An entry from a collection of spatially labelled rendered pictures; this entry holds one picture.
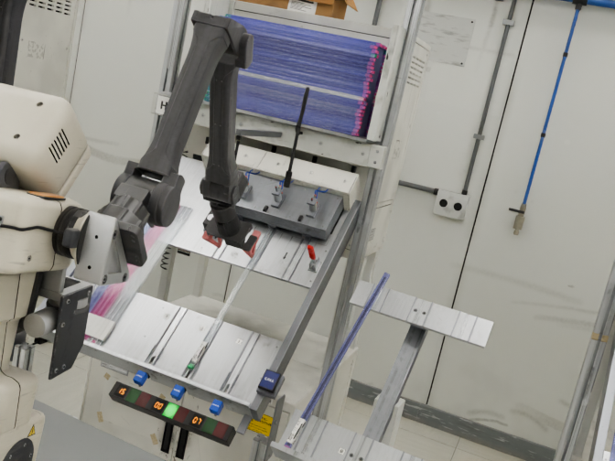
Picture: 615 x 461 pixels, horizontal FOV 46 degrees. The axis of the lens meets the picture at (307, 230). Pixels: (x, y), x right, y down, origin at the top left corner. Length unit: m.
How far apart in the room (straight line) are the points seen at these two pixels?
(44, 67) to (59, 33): 0.15
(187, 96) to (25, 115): 0.29
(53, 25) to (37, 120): 1.85
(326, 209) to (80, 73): 2.61
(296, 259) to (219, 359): 0.37
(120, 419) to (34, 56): 1.43
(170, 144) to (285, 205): 0.81
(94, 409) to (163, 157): 1.30
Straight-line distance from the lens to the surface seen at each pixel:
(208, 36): 1.40
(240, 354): 1.88
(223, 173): 1.64
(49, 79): 3.11
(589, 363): 2.13
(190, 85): 1.36
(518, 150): 3.50
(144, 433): 2.38
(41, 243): 1.22
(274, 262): 2.03
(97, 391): 2.43
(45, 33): 3.06
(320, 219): 2.03
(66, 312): 1.37
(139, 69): 4.20
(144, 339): 1.97
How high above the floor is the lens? 1.48
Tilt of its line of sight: 11 degrees down
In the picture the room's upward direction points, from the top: 12 degrees clockwise
